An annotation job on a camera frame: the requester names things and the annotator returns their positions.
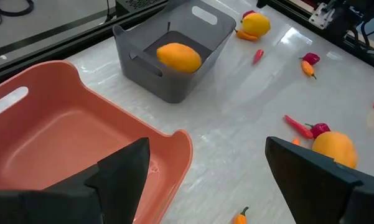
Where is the yellow lemon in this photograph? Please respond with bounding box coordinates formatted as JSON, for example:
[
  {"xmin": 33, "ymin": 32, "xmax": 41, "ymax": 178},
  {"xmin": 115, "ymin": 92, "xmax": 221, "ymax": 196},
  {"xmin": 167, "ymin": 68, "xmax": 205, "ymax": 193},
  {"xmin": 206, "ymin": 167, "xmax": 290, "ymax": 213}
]
[{"xmin": 241, "ymin": 12, "xmax": 271, "ymax": 39}]

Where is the grey plastic basket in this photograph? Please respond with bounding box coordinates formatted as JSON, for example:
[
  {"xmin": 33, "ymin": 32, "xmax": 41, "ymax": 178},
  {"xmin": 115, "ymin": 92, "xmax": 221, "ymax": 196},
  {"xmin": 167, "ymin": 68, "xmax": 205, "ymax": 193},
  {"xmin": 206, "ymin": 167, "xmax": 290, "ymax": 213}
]
[{"xmin": 112, "ymin": 0, "xmax": 237, "ymax": 105}]

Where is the orange carrot top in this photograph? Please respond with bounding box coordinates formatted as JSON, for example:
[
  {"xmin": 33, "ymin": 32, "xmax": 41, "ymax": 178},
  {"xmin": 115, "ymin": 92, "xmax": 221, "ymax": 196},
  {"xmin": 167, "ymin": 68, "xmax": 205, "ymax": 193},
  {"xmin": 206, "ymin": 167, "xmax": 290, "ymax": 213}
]
[{"xmin": 235, "ymin": 29, "xmax": 259, "ymax": 42}]

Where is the small orange pepper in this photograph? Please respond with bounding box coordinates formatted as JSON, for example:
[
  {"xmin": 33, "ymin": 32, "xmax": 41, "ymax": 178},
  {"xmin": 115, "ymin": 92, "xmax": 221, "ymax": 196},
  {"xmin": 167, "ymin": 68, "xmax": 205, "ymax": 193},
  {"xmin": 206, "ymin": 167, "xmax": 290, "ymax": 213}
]
[{"xmin": 301, "ymin": 60, "xmax": 317, "ymax": 80}]

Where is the black perforated computer case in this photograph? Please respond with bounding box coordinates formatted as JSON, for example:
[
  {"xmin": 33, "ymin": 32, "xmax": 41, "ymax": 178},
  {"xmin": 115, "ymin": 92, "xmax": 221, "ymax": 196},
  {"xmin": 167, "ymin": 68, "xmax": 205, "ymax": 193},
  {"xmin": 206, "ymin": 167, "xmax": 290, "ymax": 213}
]
[{"xmin": 115, "ymin": 0, "xmax": 169, "ymax": 18}]

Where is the salmon plastic basket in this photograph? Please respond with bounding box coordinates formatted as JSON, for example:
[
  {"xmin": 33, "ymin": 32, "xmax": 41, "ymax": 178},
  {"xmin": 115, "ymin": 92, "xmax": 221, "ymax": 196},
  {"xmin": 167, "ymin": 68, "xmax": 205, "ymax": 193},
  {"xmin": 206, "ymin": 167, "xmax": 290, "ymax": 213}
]
[{"xmin": 0, "ymin": 60, "xmax": 194, "ymax": 224}]

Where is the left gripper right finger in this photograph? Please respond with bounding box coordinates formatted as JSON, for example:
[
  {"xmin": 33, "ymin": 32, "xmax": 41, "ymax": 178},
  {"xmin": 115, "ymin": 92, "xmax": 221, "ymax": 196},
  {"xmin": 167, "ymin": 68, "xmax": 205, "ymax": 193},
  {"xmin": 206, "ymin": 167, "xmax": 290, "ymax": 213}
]
[{"xmin": 264, "ymin": 136, "xmax": 374, "ymax": 224}]

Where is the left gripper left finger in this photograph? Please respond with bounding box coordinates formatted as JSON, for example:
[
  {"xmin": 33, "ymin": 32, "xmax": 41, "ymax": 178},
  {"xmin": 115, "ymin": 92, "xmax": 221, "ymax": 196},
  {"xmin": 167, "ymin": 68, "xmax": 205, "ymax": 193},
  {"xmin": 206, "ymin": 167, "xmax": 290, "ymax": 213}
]
[{"xmin": 0, "ymin": 138, "xmax": 151, "ymax": 224}]

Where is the thin black hanging cable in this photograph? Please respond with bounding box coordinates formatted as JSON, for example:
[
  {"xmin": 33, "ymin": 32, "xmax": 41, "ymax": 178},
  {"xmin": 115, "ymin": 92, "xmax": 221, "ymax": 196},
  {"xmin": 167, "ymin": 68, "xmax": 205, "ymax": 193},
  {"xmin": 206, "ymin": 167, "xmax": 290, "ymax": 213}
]
[{"xmin": 104, "ymin": 0, "xmax": 116, "ymax": 23}]

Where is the orange mango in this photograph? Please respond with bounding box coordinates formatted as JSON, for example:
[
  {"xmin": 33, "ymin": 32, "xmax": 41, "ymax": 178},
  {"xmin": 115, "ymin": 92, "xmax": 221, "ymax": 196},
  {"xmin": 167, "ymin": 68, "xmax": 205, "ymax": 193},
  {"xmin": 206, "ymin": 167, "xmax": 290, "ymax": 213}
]
[
  {"xmin": 311, "ymin": 131, "xmax": 358, "ymax": 170},
  {"xmin": 156, "ymin": 42, "xmax": 203, "ymax": 74}
]

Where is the coiled black cable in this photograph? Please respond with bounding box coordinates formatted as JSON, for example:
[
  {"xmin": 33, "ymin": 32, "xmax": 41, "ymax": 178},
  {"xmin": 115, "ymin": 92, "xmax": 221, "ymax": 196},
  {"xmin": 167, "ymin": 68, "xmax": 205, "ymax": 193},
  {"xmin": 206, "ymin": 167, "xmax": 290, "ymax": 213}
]
[{"xmin": 0, "ymin": 0, "xmax": 35, "ymax": 17}]

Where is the orange carrot left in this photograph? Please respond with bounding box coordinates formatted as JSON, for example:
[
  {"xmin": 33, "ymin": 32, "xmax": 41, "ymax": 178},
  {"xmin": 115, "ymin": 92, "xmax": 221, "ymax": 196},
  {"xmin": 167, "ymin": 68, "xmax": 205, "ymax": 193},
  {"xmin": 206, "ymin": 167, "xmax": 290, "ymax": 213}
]
[{"xmin": 232, "ymin": 206, "xmax": 250, "ymax": 224}]

